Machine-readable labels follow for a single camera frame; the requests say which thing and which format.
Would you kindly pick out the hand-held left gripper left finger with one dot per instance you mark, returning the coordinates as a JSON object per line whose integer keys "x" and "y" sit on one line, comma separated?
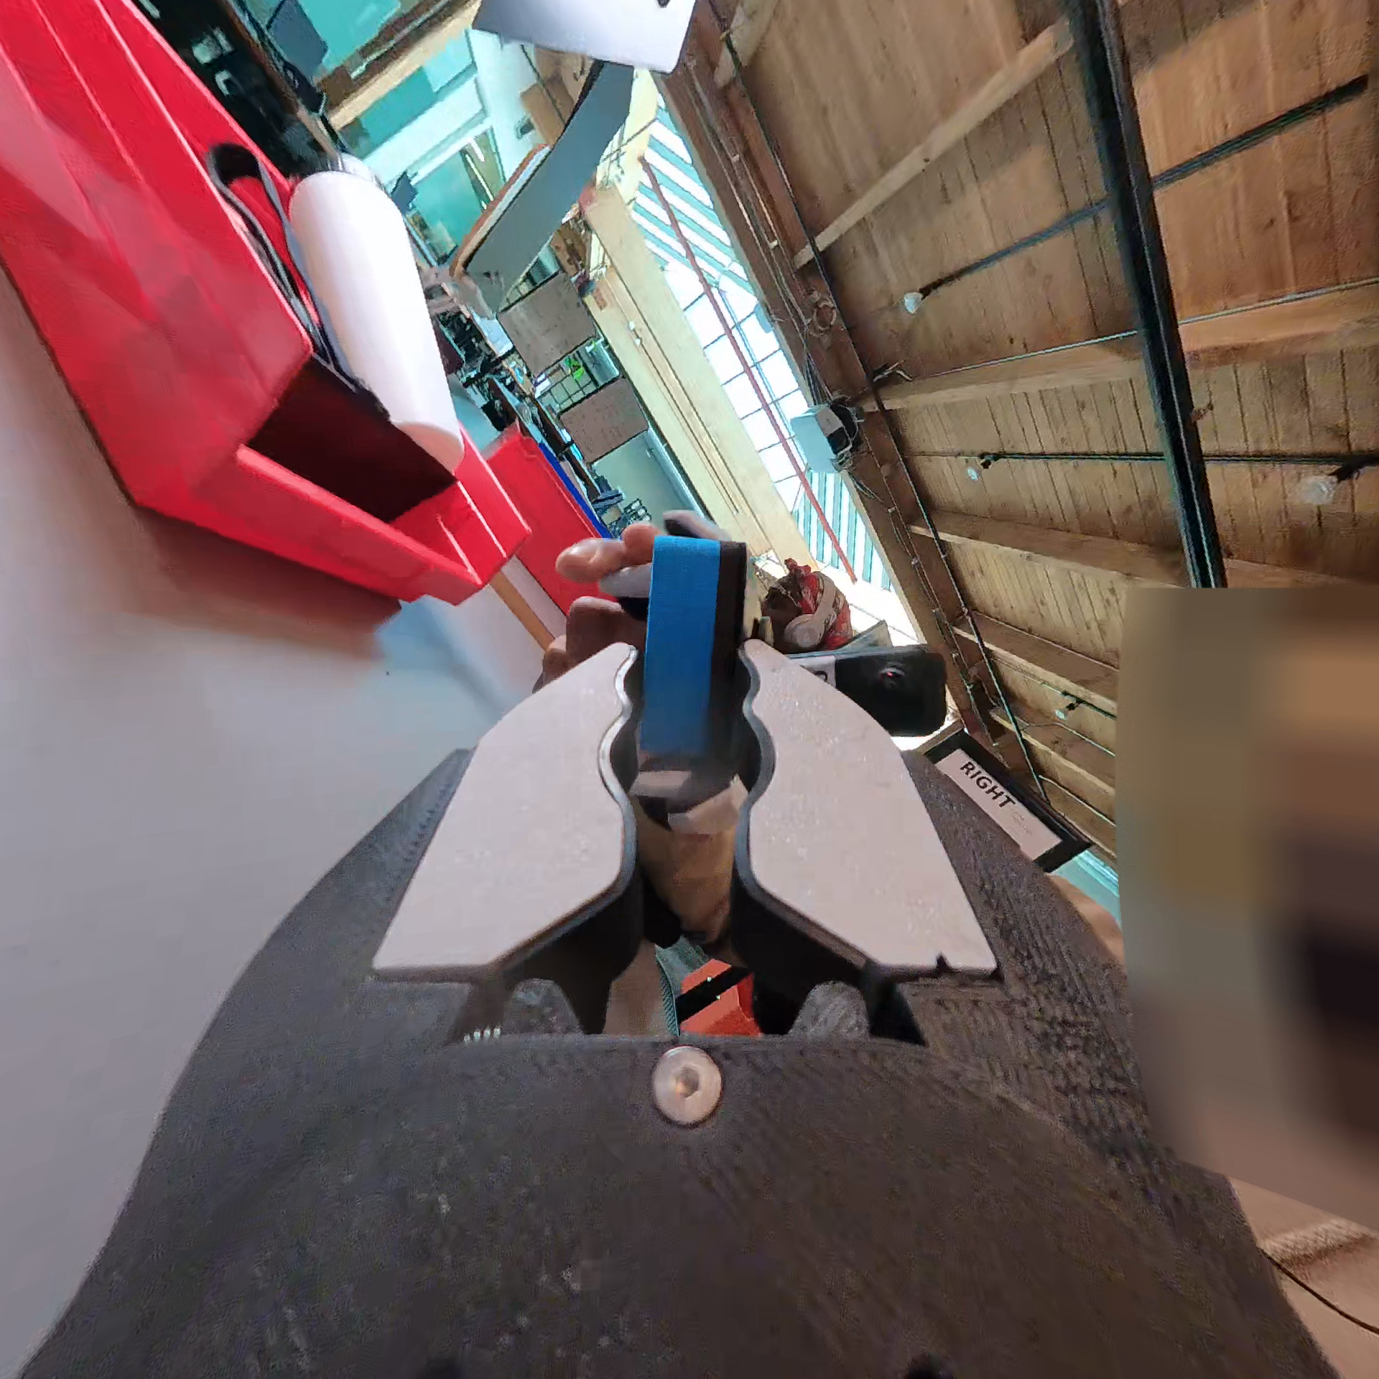
{"x": 517, "y": 840}

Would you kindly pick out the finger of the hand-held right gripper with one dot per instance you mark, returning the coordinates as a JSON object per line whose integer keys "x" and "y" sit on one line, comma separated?
{"x": 689, "y": 806}
{"x": 695, "y": 526}

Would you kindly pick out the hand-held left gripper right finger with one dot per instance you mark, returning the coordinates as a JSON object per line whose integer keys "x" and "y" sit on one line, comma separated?
{"x": 862, "y": 851}

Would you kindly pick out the blue black foam block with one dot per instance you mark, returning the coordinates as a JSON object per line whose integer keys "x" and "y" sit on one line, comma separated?
{"x": 684, "y": 647}

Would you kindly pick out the red plastic bin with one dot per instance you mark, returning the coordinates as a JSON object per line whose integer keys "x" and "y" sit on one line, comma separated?
{"x": 129, "y": 269}

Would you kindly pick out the person's right forearm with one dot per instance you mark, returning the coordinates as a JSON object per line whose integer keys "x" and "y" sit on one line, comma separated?
{"x": 689, "y": 884}

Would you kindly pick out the person's right hand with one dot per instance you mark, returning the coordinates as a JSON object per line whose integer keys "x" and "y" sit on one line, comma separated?
{"x": 587, "y": 635}

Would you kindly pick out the brown board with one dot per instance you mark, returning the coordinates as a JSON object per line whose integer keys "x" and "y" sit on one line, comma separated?
{"x": 549, "y": 318}
{"x": 603, "y": 420}

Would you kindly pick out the framed marker poster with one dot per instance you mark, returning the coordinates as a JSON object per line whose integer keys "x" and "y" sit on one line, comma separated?
{"x": 997, "y": 792}

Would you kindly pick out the red storage bin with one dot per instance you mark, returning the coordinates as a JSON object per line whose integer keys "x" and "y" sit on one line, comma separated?
{"x": 539, "y": 496}

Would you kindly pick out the white water bottle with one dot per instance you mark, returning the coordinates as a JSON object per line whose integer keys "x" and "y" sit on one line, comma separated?
{"x": 366, "y": 302}

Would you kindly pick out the person's beige hoodie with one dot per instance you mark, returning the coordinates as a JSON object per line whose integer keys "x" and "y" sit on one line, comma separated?
{"x": 1314, "y": 1260}

